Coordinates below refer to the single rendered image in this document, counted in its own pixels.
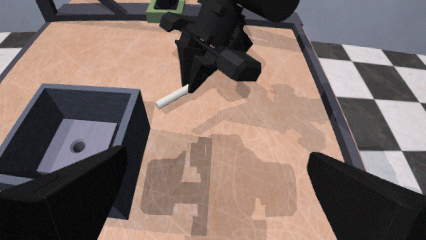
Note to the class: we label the white cylindrical peg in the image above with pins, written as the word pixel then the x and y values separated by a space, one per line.
pixel 172 97

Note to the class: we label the black metal gantry frame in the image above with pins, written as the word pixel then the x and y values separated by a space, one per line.
pixel 48 8

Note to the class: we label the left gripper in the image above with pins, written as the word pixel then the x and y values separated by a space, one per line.
pixel 215 23

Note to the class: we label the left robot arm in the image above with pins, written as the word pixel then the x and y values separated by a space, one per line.
pixel 272 10

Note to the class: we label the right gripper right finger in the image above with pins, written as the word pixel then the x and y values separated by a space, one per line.
pixel 361 206

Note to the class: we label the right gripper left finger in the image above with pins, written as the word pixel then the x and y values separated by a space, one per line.
pixel 71 203

